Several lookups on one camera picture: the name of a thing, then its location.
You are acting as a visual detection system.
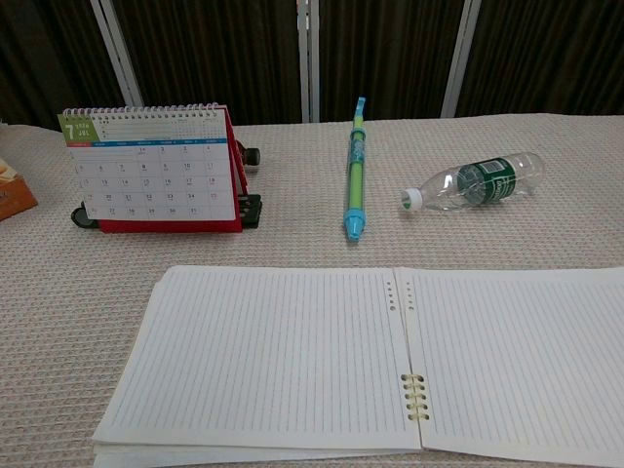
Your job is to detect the black binder clip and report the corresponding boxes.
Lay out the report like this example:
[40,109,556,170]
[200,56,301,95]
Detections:
[70,207,101,229]
[235,138,261,173]
[237,193,263,228]

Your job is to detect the beige woven tablecloth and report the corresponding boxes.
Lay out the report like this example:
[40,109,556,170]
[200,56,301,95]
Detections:
[0,112,624,468]

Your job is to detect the clear bottle green label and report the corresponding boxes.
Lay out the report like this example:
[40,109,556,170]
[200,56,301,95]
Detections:
[399,151,546,213]

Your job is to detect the giant green blue pen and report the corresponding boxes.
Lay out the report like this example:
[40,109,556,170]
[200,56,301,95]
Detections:
[342,96,368,244]

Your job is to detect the open lined ring notebook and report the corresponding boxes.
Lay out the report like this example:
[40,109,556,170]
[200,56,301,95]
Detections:
[91,265,624,468]

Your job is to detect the white screen frame post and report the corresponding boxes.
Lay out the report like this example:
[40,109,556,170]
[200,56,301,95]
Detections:
[89,0,143,109]
[441,0,483,118]
[295,0,321,123]

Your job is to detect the red desk calendar white pages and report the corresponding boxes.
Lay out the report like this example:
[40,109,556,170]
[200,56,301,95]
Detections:
[57,100,244,236]

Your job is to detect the orange snack box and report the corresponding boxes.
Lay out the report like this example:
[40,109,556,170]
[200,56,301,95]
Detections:
[0,156,39,223]

